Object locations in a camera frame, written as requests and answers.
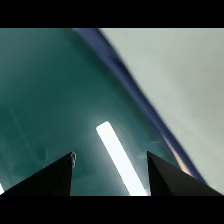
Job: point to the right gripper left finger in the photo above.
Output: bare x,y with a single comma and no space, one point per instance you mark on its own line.
50,180

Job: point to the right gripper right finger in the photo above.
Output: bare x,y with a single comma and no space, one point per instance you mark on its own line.
170,181

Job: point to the pale green shirt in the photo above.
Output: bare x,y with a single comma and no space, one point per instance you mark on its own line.
186,83

